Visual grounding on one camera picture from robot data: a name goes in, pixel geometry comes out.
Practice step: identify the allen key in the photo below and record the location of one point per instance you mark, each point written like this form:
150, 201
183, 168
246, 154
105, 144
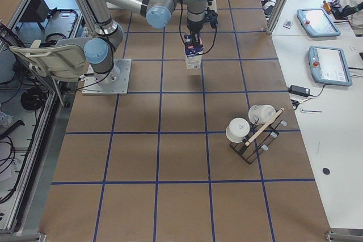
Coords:
309, 111

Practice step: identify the black power brick with cable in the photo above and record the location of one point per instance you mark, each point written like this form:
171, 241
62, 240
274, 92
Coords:
298, 90

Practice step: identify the grey office chair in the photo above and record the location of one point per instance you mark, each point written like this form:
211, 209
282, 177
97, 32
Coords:
65, 61

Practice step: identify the blue white milk carton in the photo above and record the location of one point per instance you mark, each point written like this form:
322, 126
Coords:
193, 54

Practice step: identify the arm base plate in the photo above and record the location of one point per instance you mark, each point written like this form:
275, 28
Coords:
115, 83

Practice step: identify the white mug on rack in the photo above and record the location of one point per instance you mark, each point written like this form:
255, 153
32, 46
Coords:
260, 114
237, 130

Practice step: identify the black wire mug rack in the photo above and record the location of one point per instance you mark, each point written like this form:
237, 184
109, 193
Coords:
257, 141

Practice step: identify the teach pendant far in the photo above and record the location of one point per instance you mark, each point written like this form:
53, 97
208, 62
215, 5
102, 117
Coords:
317, 23

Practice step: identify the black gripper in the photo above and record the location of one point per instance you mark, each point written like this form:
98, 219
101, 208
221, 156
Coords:
194, 29

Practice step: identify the teach pendant near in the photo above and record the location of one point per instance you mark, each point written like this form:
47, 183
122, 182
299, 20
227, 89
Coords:
329, 66

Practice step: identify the teach pendant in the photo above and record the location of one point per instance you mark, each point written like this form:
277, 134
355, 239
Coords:
329, 66
317, 23

